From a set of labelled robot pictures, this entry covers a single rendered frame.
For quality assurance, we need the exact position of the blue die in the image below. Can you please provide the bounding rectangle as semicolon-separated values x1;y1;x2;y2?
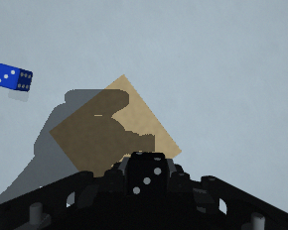
0;63;32;91

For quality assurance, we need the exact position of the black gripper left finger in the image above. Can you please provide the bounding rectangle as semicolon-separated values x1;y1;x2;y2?
0;157;130;230

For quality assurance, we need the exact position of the tan flat mat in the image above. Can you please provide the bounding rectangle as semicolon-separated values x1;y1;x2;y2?
49;74;182;177

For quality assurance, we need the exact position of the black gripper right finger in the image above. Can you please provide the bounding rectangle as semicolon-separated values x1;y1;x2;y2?
164;159;288;230

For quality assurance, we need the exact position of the black die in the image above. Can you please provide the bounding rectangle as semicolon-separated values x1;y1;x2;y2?
127;152;167;198

